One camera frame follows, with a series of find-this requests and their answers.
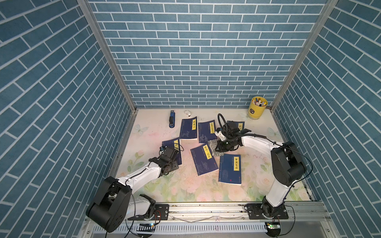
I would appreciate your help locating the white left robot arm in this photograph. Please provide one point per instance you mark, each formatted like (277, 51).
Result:
(114, 201)

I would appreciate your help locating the blue book Zhuangzi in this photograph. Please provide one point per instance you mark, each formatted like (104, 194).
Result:
(238, 125)

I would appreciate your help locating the grey striped cleaning cloth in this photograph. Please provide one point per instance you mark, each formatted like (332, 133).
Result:
(213, 145)

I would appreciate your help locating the blue book Tang poems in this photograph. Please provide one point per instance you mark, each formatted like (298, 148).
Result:
(203, 160)

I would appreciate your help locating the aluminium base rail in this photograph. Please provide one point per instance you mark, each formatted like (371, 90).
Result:
(300, 219)

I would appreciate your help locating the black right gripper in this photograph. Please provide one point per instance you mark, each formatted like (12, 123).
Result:
(221, 148)

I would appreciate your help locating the blue book Shijing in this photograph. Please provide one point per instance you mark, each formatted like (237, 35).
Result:
(175, 144)

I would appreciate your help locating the blue black stapler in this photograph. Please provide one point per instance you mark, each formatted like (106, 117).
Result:
(172, 119)

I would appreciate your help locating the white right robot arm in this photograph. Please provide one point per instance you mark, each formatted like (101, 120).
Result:
(288, 166)

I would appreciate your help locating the blue book Yuewei notes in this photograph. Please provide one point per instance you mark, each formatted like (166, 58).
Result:
(206, 131)

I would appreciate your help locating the yellow pen holder cup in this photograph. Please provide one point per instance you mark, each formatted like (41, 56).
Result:
(257, 107)

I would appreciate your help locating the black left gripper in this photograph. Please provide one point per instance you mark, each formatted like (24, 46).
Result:
(175, 164)

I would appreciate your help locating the blue book Mengxi notes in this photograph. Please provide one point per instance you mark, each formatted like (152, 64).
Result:
(230, 169)

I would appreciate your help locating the blue book Hanfeizi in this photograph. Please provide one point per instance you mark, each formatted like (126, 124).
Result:
(188, 129)

